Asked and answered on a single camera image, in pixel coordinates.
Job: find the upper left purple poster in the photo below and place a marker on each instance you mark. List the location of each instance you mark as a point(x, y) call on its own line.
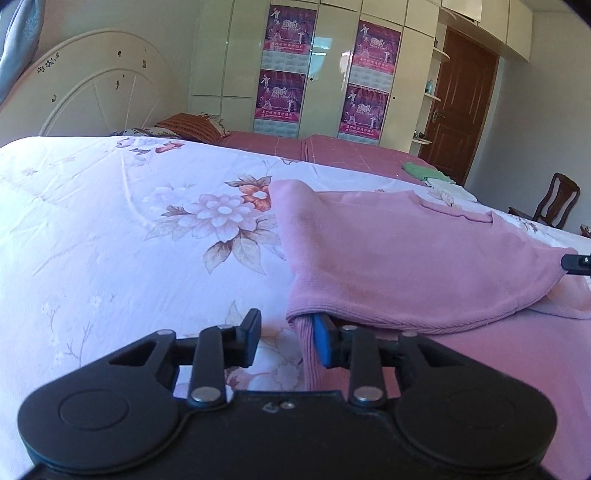
point(289, 29)

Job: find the purple poster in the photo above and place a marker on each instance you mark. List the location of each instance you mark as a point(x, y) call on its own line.
point(363, 115)
point(376, 47)
point(289, 29)
point(279, 96)

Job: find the white floral bed sheet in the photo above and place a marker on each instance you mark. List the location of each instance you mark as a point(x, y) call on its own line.
point(106, 240)

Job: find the white folded cloth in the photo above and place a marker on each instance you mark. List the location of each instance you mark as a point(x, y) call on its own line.
point(449, 192)

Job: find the dark wooden chair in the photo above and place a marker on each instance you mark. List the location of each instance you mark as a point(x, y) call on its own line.
point(555, 207)

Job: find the cream wardrobe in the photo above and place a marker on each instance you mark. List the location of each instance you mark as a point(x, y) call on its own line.
point(228, 56)

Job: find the pink checked bed cover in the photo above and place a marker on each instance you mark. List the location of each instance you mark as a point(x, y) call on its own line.
point(328, 151)

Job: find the patterned white brown pillow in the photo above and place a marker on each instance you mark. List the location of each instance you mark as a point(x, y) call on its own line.
point(154, 132)

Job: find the green folded cloth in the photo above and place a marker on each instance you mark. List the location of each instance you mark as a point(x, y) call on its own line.
point(424, 173)

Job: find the blue curtain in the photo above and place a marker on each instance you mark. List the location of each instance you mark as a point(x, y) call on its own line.
point(21, 26)

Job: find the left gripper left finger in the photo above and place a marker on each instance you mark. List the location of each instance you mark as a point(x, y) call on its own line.
point(219, 348)

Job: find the lower right purple poster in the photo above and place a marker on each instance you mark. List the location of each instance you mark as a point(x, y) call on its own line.
point(363, 115)

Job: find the upper right purple poster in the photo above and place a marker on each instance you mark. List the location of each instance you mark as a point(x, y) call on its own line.
point(376, 47)

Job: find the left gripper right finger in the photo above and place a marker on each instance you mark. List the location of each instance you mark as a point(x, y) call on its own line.
point(355, 349)

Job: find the cream rounded headboard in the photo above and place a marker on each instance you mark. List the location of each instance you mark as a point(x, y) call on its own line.
point(92, 84)

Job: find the orange striped pillow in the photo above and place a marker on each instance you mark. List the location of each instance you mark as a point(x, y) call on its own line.
point(201, 128)

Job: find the brown wooden door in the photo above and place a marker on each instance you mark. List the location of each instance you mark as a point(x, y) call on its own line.
point(464, 90)

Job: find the corner shelf unit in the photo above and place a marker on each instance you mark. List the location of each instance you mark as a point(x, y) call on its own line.
point(430, 99)

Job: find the pink knit sweater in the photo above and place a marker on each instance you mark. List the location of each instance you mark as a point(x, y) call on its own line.
point(397, 262)

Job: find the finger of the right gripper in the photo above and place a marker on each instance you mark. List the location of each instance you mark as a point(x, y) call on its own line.
point(579, 265)

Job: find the lower left purple poster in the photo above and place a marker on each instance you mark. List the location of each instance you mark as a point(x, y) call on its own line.
point(279, 96)

